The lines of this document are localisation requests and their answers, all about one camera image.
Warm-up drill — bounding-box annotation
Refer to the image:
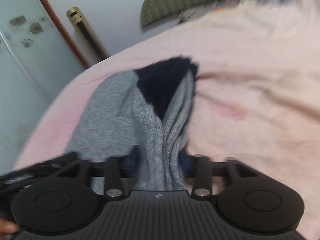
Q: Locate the pink bed sheet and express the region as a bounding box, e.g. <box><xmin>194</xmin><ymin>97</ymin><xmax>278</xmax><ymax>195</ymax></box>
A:
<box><xmin>15</xmin><ymin>0</ymin><xmax>319</xmax><ymax>239</ymax></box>

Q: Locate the grey navy knit sweater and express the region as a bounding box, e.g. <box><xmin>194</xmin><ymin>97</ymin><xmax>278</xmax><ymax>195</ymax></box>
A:
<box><xmin>66</xmin><ymin>57</ymin><xmax>197</xmax><ymax>191</ymax></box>

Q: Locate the brown wooden door frame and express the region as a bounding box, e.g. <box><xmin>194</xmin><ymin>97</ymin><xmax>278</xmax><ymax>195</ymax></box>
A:
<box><xmin>40</xmin><ymin>0</ymin><xmax>89</xmax><ymax>69</ymax></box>

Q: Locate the frosted glass wardrobe door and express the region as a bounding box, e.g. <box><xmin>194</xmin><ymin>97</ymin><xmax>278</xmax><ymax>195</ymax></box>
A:
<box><xmin>1</xmin><ymin>0</ymin><xmax>84</xmax><ymax>173</ymax></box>

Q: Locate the person's hand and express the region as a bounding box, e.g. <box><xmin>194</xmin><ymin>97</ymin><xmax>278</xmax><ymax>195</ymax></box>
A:
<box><xmin>0</xmin><ymin>218</ymin><xmax>19</xmax><ymax>235</ymax></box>

